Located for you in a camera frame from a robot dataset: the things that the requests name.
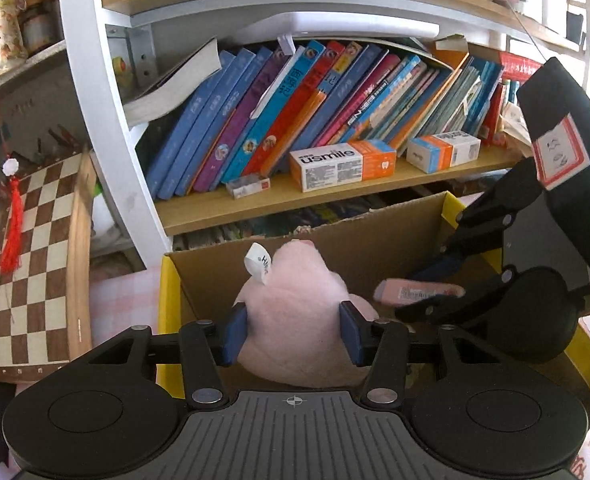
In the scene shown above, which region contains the white light bar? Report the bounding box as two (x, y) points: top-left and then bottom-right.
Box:
(225, 10), (440, 47)

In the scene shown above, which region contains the white shelf unit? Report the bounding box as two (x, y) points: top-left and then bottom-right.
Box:
(0, 0), (590, 272)

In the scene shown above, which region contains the wooden chessboard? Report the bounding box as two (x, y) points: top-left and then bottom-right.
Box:
(0, 147), (98, 382)

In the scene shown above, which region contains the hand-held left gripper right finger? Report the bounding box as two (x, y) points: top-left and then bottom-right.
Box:
(340, 301), (506, 408)

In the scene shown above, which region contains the brown glass jar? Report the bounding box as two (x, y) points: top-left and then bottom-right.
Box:
(17, 0), (58, 57)

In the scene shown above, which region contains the pink oblong case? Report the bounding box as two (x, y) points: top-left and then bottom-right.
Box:
(374, 279), (466, 307)

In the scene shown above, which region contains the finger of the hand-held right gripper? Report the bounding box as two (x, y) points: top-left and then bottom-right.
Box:
(395, 266), (518, 325)
(407, 157), (544, 283)

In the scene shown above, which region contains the white pen bin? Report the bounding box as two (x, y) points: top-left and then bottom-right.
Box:
(540, 0), (571, 32)

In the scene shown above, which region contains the red tassel charm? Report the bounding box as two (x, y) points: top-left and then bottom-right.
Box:
(0, 157), (26, 274)

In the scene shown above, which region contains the row of colourful books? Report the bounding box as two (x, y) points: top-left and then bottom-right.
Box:
(147, 40), (506, 202)

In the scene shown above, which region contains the small orange white carton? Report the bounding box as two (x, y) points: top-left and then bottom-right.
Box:
(406, 131), (482, 174)

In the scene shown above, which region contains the pink plush toy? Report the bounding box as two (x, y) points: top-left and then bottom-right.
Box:
(232, 240), (380, 389)

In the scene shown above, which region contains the yellow cardboard box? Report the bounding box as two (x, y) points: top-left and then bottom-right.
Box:
(156, 191), (590, 426)

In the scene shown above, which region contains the large orange white carton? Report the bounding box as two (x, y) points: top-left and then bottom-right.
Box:
(289, 140), (397, 194)

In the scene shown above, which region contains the small red white box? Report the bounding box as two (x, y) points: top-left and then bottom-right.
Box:
(226, 176), (272, 200)

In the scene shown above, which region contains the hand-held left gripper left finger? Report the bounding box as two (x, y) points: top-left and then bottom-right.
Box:
(82, 305), (248, 411)

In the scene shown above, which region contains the red book box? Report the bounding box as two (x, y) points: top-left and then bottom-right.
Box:
(500, 52), (544, 82)

